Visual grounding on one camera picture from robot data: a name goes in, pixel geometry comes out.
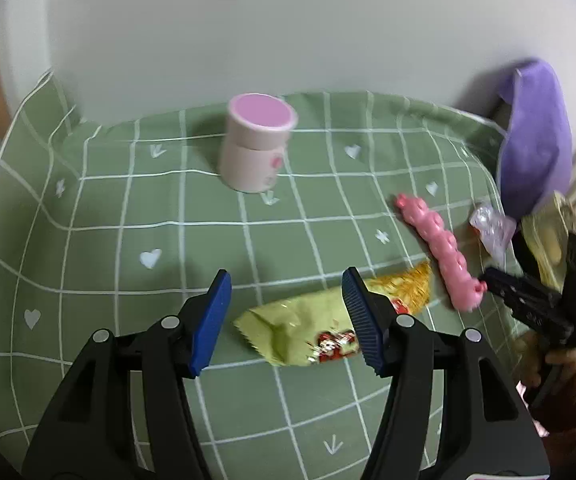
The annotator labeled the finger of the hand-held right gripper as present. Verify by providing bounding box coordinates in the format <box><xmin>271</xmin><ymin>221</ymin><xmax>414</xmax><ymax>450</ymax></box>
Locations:
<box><xmin>510</xmin><ymin>230</ymin><xmax>544</xmax><ymax>283</ymax></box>
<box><xmin>480</xmin><ymin>266</ymin><xmax>564</xmax><ymax>328</ymax></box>

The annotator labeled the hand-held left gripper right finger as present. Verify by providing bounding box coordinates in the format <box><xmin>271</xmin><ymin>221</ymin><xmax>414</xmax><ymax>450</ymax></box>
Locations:
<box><xmin>342</xmin><ymin>266</ymin><xmax>552</xmax><ymax>480</ymax></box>

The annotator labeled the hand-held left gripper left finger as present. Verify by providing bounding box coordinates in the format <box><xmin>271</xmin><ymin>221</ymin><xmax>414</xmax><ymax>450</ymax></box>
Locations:
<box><xmin>20</xmin><ymin>269</ymin><xmax>233</xmax><ymax>480</ymax></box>

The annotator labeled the clear plastic wrapper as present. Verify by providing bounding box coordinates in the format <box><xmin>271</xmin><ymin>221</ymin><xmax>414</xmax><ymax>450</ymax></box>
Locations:
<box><xmin>469</xmin><ymin>202</ymin><xmax>517</xmax><ymax>267</ymax></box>

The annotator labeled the green and yellow snack wrapper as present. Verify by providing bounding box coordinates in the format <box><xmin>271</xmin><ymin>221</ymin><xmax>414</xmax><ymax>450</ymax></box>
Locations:
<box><xmin>234</xmin><ymin>260</ymin><xmax>433</xmax><ymax>368</ymax></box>

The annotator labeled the person's right hand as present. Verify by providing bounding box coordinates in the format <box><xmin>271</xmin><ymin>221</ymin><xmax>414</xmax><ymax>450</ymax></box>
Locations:
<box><xmin>515</xmin><ymin>332</ymin><xmax>576</xmax><ymax>388</ymax></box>

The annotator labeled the pink caterpillar toy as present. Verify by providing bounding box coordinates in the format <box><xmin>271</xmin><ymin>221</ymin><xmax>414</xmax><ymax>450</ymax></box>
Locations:
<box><xmin>395</xmin><ymin>193</ymin><xmax>488</xmax><ymax>312</ymax></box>

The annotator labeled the purple cloth cover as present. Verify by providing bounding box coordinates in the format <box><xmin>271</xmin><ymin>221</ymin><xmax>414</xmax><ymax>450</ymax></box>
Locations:
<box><xmin>496</xmin><ymin>59</ymin><xmax>574</xmax><ymax>222</ymax></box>

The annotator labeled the green checked tablecloth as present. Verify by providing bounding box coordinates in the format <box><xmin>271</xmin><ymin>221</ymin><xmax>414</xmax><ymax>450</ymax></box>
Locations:
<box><xmin>0</xmin><ymin>72</ymin><xmax>524</xmax><ymax>480</ymax></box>

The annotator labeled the pink cylinder container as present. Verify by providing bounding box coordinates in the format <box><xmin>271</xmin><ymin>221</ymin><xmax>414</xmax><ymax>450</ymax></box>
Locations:
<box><xmin>218</xmin><ymin>93</ymin><xmax>299</xmax><ymax>194</ymax></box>

